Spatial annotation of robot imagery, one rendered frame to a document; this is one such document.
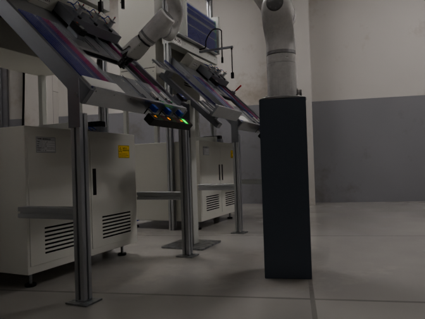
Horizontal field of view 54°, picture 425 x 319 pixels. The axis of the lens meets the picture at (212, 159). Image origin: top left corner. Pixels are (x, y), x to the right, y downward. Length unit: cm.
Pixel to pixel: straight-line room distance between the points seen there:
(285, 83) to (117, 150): 89
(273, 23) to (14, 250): 132
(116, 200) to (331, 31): 345
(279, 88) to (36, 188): 102
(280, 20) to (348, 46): 320
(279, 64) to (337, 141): 306
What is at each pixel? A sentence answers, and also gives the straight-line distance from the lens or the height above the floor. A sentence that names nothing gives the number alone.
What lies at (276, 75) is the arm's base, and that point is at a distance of 172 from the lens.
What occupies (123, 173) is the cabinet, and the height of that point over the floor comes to 42.
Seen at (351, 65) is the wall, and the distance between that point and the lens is 485.
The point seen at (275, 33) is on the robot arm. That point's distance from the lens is 175.
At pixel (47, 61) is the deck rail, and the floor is 84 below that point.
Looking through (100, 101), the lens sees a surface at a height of 69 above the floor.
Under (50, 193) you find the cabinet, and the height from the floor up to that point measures 36.
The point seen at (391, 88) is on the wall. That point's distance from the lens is 487.
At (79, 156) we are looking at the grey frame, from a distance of 147.
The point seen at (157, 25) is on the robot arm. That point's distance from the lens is 196.
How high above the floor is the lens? 45
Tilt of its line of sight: 1 degrees up
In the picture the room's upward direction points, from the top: 2 degrees counter-clockwise
